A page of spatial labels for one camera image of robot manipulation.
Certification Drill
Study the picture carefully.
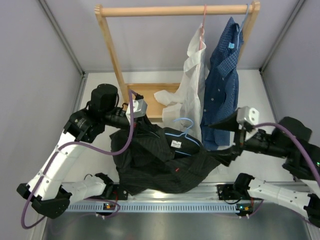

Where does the wooden clothes rack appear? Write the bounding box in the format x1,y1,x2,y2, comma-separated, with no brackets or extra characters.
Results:
94,0,261,123

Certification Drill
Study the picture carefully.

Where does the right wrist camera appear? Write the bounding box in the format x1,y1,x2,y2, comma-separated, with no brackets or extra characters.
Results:
236,106,260,141

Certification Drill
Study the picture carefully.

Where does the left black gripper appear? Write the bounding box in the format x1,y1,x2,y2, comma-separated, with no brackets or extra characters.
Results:
102,108,161,141

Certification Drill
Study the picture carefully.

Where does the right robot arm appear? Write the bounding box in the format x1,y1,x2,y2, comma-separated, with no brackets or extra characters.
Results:
209,106,320,227

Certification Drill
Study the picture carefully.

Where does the white shirt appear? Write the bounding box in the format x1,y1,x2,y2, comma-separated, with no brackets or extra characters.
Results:
154,27,209,141

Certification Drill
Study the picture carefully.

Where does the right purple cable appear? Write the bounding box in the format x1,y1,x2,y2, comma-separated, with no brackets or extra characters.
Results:
252,122,320,186

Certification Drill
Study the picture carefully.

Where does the blue wire hanger right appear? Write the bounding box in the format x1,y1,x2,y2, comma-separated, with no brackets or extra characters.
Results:
236,3,250,50

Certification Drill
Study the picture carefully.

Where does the white slotted cable duct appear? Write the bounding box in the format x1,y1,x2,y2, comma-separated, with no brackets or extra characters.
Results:
66,202,249,214

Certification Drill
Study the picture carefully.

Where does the light blue wire hanger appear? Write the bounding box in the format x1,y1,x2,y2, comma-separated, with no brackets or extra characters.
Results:
163,117,202,159

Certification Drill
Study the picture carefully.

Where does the pink wire hanger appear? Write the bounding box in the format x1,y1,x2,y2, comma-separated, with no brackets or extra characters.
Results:
194,4,208,93

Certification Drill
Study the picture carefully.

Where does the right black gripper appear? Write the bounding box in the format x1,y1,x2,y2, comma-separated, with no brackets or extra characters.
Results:
202,109,289,167

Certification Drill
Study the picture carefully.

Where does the black striped shirt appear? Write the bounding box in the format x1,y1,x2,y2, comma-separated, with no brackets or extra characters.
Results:
109,116,238,196

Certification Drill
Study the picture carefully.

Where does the blue checkered shirt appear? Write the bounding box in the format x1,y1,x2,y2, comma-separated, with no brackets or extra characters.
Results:
200,17,244,151

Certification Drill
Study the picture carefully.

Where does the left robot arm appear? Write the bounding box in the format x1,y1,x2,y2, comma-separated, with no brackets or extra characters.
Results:
16,83,147,219

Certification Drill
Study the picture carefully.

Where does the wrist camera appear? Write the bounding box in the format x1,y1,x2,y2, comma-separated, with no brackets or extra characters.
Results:
236,106,260,141
125,99,148,124

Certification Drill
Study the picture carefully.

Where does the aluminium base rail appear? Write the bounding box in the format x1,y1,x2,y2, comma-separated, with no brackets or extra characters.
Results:
62,181,313,201

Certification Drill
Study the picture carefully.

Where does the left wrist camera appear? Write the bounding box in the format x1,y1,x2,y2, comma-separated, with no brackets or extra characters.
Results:
125,99,148,124

